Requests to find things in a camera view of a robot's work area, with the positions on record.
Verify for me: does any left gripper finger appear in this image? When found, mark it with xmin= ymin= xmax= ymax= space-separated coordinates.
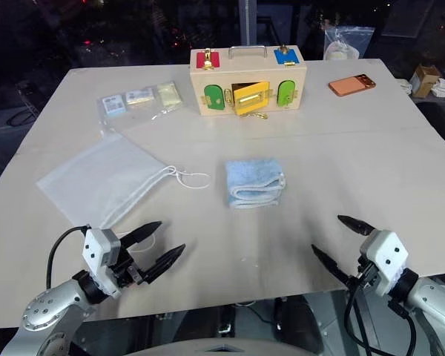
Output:
xmin=119 ymin=221 xmax=163 ymax=257
xmin=143 ymin=243 xmax=187 ymax=286

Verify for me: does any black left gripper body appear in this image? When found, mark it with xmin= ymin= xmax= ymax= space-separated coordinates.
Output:
xmin=111 ymin=251 xmax=152 ymax=289

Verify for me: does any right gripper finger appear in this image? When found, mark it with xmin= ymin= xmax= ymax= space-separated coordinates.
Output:
xmin=311 ymin=244 xmax=352 ymax=289
xmin=337 ymin=214 xmax=375 ymax=237

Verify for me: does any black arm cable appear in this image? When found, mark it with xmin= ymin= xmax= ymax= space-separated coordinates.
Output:
xmin=45 ymin=224 xmax=92 ymax=290
xmin=342 ymin=274 xmax=418 ymax=356

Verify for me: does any beige printed packet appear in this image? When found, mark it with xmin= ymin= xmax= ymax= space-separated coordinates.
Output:
xmin=124 ymin=87 xmax=157 ymax=109

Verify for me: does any clear zip bag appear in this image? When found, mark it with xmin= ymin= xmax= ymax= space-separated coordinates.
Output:
xmin=323 ymin=25 xmax=374 ymax=62

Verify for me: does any wooden lock box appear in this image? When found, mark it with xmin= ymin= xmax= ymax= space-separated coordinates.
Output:
xmin=188 ymin=44 xmax=308 ymax=118

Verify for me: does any clear plastic bag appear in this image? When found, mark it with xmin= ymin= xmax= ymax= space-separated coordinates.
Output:
xmin=96 ymin=82 xmax=185 ymax=131

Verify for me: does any small cardboard box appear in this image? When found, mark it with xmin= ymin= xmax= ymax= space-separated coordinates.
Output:
xmin=409 ymin=63 xmax=443 ymax=99

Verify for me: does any folded light blue towel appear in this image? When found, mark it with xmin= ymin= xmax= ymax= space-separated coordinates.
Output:
xmin=224 ymin=157 xmax=288 ymax=211

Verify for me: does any white mesh drawstring bag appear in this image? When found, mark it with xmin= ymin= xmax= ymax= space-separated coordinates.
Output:
xmin=35 ymin=132 xmax=211 ymax=260

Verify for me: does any blue and white packet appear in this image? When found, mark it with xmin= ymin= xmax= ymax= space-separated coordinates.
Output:
xmin=101 ymin=94 xmax=128 ymax=119

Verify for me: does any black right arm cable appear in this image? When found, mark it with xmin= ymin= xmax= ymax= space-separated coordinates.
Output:
xmin=342 ymin=274 xmax=418 ymax=356

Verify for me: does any grey vertical post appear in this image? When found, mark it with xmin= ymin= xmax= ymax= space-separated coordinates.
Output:
xmin=245 ymin=0 xmax=260 ymax=46

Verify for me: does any plain yellow packet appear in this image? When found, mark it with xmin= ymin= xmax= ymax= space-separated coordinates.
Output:
xmin=156 ymin=82 xmax=183 ymax=111

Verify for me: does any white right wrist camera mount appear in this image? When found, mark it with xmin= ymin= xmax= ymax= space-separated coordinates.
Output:
xmin=358 ymin=228 xmax=409 ymax=297

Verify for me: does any orange phone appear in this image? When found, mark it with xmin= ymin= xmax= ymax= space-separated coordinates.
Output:
xmin=328 ymin=73 xmax=378 ymax=99

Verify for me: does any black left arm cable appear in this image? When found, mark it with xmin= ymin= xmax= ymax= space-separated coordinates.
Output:
xmin=45 ymin=224 xmax=92 ymax=290

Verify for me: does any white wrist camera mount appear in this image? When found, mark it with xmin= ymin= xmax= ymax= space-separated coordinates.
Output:
xmin=358 ymin=228 xmax=409 ymax=297
xmin=82 ymin=228 xmax=122 ymax=300

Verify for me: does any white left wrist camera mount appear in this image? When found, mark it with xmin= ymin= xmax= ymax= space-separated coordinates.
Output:
xmin=82 ymin=228 xmax=122 ymax=300

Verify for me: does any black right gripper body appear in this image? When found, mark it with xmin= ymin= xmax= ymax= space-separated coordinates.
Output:
xmin=343 ymin=255 xmax=380 ymax=296

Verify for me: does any thin black cable loop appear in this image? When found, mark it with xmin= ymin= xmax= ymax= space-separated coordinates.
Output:
xmin=4 ymin=108 xmax=39 ymax=128

